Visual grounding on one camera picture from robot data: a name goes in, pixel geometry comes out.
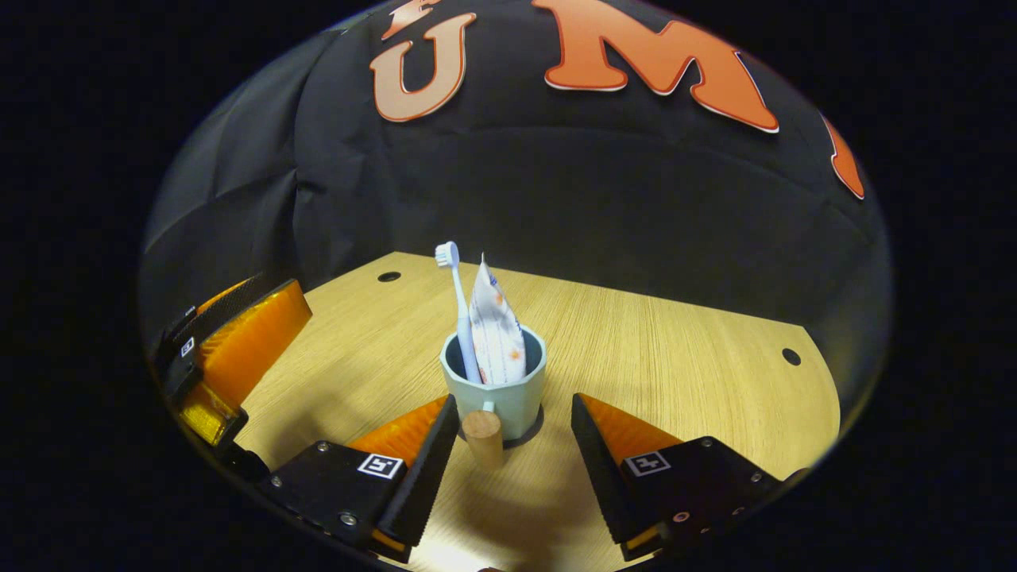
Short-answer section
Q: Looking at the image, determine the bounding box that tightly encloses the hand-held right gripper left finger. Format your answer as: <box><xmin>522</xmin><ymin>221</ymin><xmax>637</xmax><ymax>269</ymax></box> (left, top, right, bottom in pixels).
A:
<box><xmin>270</xmin><ymin>395</ymin><xmax>461</xmax><ymax>564</ymax></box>

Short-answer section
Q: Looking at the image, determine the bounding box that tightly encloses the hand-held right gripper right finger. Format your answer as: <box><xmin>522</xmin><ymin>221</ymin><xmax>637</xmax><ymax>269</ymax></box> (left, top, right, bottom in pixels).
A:
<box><xmin>570</xmin><ymin>393</ymin><xmax>797</xmax><ymax>562</ymax></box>

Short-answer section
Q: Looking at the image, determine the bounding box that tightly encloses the dark round coaster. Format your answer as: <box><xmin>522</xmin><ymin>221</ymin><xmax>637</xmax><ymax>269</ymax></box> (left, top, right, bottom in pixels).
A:
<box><xmin>456</xmin><ymin>405</ymin><xmax>547</xmax><ymax>450</ymax></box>

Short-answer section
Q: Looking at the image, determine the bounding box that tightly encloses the pale blue cup wooden handle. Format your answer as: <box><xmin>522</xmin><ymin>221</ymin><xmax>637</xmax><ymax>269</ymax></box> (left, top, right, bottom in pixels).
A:
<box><xmin>439</xmin><ymin>324</ymin><xmax>548</xmax><ymax>470</ymax></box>

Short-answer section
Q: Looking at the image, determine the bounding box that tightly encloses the white toothpaste tube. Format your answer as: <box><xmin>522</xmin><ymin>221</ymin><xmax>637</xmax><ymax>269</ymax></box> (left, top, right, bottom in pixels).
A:
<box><xmin>469</xmin><ymin>253</ymin><xmax>528</xmax><ymax>387</ymax></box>

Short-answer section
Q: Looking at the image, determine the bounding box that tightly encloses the white toothbrush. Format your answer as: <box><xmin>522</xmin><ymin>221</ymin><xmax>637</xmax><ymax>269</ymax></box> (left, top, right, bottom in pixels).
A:
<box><xmin>434</xmin><ymin>241</ymin><xmax>484</xmax><ymax>385</ymax></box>

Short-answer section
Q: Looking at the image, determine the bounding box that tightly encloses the wooden desktop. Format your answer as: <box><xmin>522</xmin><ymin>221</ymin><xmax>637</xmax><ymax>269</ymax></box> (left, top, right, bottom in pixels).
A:
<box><xmin>233</xmin><ymin>251</ymin><xmax>842</xmax><ymax>572</ymax></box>

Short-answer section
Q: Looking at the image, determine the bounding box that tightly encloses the black backdrop cloth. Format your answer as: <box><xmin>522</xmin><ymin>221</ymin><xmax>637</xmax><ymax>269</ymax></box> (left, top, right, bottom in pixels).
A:
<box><xmin>139</xmin><ymin>0</ymin><xmax>892</xmax><ymax>454</ymax></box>

